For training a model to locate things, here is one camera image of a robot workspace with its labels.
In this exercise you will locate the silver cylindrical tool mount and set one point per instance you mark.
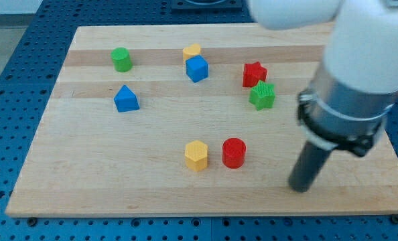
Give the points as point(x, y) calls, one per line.
point(335, 116)

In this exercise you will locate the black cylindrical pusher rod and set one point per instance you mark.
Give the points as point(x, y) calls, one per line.
point(307, 167)

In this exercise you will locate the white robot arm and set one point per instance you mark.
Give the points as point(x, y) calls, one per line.
point(362, 50)

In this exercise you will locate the green star block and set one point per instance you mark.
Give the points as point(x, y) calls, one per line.
point(262, 95)

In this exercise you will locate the red star block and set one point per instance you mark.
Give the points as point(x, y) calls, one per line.
point(253, 73)

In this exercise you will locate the red cylinder block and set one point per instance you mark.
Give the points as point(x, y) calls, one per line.
point(233, 153)

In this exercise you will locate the yellow hexagon block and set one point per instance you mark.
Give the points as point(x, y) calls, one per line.
point(196, 155)

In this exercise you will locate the wooden board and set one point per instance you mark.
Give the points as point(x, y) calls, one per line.
point(89, 160)

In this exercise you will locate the blue cube block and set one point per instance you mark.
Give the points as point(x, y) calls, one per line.
point(197, 68)

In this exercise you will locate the yellow heart block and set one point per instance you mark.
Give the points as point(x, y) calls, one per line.
point(191, 51)

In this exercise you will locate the blue triangle block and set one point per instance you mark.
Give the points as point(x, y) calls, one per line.
point(126, 100)

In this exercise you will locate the green cylinder block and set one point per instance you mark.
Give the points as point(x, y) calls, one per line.
point(121, 59)

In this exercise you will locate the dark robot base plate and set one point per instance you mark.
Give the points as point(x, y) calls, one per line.
point(206, 4)

